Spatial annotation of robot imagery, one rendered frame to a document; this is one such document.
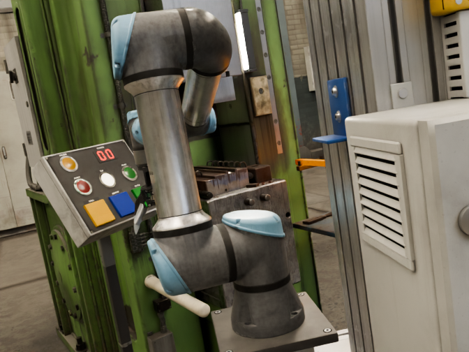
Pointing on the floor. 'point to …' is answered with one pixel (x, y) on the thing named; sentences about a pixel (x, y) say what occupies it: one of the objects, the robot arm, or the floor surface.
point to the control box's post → (107, 258)
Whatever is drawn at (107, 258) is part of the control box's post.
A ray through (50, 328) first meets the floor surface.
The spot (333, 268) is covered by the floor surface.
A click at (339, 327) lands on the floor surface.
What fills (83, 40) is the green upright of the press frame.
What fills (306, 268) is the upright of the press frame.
